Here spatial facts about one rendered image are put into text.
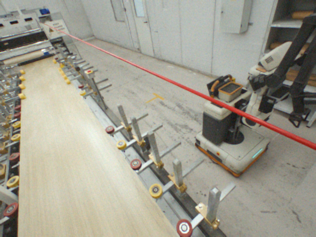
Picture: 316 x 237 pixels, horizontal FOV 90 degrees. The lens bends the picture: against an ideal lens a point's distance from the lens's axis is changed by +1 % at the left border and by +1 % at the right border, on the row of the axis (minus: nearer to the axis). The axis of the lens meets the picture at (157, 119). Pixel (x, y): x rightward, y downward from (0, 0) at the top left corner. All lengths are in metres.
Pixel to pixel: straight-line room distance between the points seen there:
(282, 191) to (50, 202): 2.11
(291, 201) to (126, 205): 1.69
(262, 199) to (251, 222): 0.28
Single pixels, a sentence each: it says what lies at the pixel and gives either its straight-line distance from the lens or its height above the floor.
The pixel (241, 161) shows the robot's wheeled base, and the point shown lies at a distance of 1.96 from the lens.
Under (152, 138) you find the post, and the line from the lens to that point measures 1.02.
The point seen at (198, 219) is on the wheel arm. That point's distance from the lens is 1.04.
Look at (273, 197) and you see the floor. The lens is 2.18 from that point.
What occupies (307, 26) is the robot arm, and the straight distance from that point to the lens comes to 1.19.
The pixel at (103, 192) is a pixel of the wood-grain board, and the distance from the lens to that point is 1.15.
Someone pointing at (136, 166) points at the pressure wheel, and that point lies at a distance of 1.16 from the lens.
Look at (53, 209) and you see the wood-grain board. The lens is 1.28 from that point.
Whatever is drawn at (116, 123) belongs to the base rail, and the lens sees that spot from 1.90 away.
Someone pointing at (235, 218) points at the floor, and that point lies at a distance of 1.98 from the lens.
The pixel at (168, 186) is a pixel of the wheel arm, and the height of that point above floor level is 0.84.
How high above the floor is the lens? 1.83
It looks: 39 degrees down
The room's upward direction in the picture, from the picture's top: 11 degrees counter-clockwise
